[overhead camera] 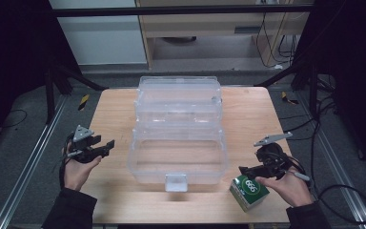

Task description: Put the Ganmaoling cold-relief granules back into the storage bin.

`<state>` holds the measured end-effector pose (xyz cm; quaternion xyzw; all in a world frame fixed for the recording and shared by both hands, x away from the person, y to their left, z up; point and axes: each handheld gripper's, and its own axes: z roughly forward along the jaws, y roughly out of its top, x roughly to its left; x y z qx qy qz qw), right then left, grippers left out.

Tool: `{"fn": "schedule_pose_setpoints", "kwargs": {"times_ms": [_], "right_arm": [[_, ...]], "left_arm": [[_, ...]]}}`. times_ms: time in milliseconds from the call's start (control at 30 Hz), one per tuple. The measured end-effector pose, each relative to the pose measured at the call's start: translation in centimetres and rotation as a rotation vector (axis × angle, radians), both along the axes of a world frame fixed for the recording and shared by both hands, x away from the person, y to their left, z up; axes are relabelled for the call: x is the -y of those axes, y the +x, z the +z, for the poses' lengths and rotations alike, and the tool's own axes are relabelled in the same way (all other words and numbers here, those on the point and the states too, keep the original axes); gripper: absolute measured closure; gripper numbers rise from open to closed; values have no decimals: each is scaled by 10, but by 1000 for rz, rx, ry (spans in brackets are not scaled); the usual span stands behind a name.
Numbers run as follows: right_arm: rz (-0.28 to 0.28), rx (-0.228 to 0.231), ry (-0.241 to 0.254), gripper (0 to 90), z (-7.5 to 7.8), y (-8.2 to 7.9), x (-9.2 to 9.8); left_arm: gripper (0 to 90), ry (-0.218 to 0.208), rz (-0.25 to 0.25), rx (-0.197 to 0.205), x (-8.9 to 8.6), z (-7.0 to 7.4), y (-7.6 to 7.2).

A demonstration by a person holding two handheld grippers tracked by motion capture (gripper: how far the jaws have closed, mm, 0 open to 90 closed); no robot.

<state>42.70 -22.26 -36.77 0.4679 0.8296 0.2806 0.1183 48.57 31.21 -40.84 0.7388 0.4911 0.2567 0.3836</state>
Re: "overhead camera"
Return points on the black metal stand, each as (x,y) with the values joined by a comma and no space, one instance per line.
(49,95)
(313,92)

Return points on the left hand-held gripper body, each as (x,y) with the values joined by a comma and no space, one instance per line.
(82,152)

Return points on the black yellow striped tape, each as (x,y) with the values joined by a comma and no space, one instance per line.
(289,99)
(83,102)

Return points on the white cabinet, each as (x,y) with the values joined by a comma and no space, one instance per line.
(105,41)

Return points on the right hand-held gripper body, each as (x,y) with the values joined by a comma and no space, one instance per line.
(273,159)

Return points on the green cardboard box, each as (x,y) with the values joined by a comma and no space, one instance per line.
(249,194)

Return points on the person's left hand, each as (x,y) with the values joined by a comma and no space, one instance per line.
(76,175)

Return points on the aluminium floor rail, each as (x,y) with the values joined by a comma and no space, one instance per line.
(340,171)
(28,165)

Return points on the clear plastic storage box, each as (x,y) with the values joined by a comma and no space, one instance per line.
(178,159)

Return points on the person's right hand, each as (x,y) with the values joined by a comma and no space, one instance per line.
(290,191)

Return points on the beige wooden desk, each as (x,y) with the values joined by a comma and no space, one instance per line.
(209,24)

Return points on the black horizontal bar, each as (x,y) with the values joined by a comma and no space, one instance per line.
(171,11)

